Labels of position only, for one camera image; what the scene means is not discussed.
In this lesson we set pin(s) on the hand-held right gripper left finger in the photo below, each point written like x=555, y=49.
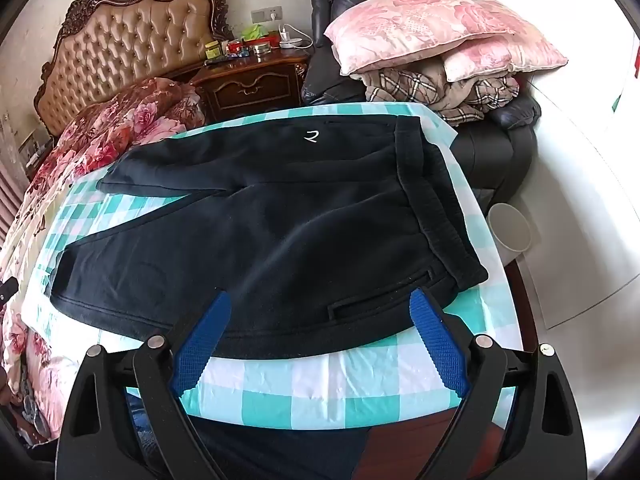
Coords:
x=202, y=345

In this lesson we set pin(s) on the large pink floral pillow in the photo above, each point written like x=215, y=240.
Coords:
x=400, y=25

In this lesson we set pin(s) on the red box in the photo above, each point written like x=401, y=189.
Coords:
x=275, y=39

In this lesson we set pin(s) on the green bag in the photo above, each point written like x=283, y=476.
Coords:
x=256, y=31

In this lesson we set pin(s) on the teal white checked tablecloth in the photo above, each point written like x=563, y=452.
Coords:
x=310, y=385

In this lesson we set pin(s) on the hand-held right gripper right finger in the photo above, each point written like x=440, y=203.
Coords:
x=440, y=345

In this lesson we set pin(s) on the black leather armchair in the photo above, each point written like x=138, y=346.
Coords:
x=320, y=70

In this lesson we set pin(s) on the black pants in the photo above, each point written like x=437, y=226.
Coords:
x=280, y=230

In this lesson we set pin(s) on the pink striped curtain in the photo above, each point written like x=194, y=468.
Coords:
x=10, y=200

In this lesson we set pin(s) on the dark wooden nightstand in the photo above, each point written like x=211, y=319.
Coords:
x=250, y=85

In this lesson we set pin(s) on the beige plaid blanket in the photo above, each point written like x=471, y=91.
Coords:
x=400, y=85

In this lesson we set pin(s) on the white waste bin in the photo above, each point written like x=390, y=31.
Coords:
x=510, y=227

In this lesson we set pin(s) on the round metal tin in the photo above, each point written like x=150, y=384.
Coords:
x=261, y=49

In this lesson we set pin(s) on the tufted leather bed headboard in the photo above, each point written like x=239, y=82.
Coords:
x=125, y=40

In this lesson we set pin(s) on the red floral blanket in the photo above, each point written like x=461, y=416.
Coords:
x=145, y=110

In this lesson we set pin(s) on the wall socket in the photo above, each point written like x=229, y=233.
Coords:
x=266, y=14

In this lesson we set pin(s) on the small pink floral pillow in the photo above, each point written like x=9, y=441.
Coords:
x=525, y=45

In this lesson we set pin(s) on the yellow green jar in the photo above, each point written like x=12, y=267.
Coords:
x=213, y=50

